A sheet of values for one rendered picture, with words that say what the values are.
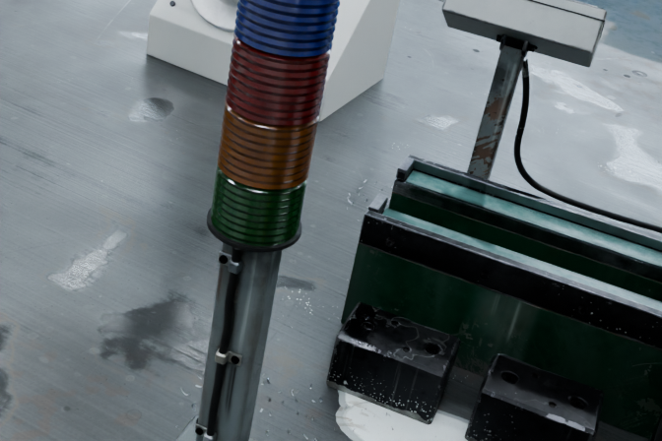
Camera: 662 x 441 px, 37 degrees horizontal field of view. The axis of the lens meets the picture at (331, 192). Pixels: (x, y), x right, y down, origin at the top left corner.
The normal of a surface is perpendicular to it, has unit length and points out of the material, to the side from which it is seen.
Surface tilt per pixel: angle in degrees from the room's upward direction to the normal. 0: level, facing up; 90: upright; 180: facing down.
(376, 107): 0
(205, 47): 90
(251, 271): 90
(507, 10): 58
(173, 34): 90
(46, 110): 0
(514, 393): 0
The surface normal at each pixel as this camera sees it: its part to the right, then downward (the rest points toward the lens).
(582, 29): -0.21, -0.10
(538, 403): 0.17, -0.85
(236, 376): -0.36, 0.42
